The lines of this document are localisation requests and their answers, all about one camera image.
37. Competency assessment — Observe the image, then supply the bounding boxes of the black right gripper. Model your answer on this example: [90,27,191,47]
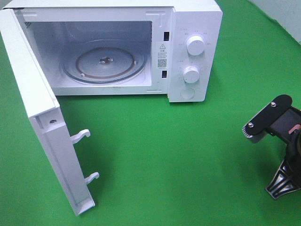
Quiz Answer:
[265,107,301,200]

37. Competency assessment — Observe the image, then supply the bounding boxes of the round white door release button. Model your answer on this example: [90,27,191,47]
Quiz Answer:
[181,88,195,99]

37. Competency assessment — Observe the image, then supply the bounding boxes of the white microwave knob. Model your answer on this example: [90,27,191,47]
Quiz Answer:
[186,35,205,56]
[183,66,200,84]

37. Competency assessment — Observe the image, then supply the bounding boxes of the white microwave door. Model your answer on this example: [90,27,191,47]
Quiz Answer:
[0,9,99,216]

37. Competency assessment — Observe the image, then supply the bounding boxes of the pink round plate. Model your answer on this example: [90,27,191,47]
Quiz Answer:
[288,124,301,134]

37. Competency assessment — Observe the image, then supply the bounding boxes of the green table cloth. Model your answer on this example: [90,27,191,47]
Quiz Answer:
[0,0,301,226]

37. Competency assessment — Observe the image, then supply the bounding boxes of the white microwave oven body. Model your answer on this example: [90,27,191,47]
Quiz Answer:
[1,0,222,102]

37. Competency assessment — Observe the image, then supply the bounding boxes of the glass microwave turntable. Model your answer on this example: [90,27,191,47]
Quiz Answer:
[62,39,151,84]

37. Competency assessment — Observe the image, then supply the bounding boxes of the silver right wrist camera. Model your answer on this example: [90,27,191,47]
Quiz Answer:
[242,94,293,143]

